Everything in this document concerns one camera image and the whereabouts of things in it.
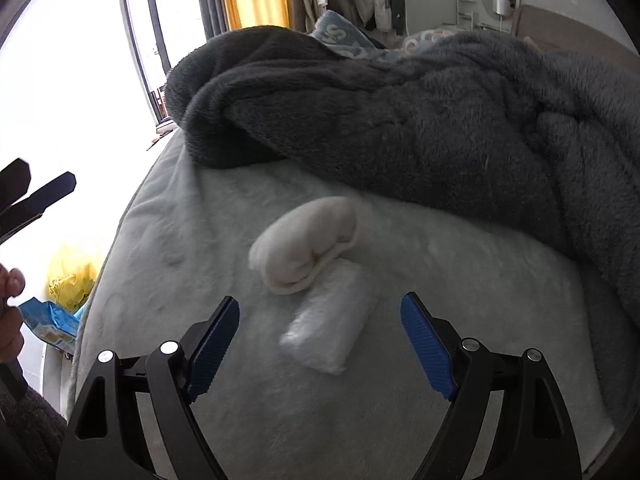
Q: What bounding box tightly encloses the blue printed plastic bag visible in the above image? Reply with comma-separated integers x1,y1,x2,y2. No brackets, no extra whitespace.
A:
19,297,83,352

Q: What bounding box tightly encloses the beige padded headboard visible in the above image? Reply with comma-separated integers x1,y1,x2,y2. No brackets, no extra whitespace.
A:
515,4,640,61

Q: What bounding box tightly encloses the white rolled sock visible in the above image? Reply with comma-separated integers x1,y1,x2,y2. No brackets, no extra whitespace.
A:
249,196,361,297

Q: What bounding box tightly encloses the window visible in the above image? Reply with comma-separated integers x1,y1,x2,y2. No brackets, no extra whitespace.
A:
0,0,211,261

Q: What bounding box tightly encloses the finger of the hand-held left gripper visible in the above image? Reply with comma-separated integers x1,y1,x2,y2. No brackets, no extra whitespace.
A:
0,171,77,241
0,157,32,211

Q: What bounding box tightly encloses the white desktop shelf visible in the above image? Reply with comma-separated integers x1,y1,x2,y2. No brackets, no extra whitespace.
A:
457,0,481,26

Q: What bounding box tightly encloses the clear plastic tissue packet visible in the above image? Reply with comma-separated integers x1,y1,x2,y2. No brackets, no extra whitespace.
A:
279,259,377,375

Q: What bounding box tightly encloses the dark fuzzy cloth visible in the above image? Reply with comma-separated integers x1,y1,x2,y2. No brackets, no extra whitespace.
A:
0,385,68,480

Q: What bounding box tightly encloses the dark grey fleece blanket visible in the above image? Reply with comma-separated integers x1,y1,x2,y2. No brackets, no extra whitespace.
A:
165,25,640,321

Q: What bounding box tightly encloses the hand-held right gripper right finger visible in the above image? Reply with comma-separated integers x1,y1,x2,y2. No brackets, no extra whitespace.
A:
400,291,583,480

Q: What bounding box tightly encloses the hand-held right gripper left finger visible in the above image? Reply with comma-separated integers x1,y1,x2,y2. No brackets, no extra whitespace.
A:
56,296,241,480

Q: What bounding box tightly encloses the yellow plastic bag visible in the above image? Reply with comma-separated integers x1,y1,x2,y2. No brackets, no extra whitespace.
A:
47,242,101,311

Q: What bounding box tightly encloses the person's left hand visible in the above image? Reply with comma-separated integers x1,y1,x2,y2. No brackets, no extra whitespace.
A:
0,265,26,361

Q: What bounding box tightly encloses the light blue patterned pillow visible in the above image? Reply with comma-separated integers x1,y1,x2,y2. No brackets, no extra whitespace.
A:
310,9,471,61

